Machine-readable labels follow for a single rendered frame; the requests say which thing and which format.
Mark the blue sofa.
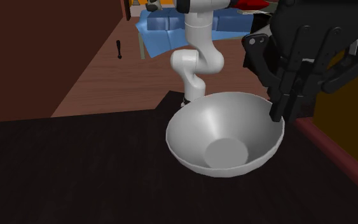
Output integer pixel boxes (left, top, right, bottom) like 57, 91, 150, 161
135, 7, 256, 60

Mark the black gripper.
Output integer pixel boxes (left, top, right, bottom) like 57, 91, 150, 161
241, 0, 358, 123

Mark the white bowl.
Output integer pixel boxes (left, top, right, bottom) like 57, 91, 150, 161
165, 91, 286, 179

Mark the yellow cabinet with red base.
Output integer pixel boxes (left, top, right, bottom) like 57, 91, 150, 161
293, 51, 358, 192

